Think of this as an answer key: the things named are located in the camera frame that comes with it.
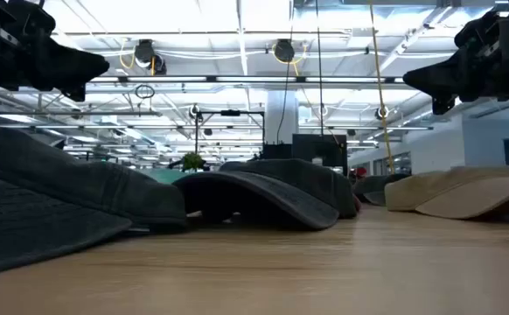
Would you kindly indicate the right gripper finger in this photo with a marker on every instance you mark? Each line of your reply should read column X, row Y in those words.
column 443, row 105
column 438, row 79

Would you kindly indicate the white cup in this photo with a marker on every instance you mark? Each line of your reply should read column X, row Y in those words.
column 317, row 161

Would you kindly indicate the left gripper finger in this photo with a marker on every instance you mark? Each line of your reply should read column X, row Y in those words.
column 74, row 93
column 71, row 65

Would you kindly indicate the dark grey cap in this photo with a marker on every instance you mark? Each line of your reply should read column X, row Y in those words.
column 377, row 188
column 259, row 192
column 40, row 197

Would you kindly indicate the black gantry frame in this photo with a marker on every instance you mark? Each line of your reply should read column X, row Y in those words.
column 230, row 112

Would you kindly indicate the green leafy plant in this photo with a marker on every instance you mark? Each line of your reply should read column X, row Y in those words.
column 192, row 161

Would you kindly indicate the black computer case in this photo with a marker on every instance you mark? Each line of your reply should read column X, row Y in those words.
column 320, row 146

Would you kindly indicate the beige cap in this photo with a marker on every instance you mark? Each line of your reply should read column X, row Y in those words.
column 447, row 192

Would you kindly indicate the long light bar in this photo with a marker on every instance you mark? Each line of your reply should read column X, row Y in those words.
column 149, row 127
column 254, row 79

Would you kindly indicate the teal plastic bin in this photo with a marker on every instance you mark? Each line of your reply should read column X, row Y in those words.
column 167, row 176

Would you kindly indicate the white building column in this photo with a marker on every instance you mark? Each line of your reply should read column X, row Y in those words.
column 291, row 122

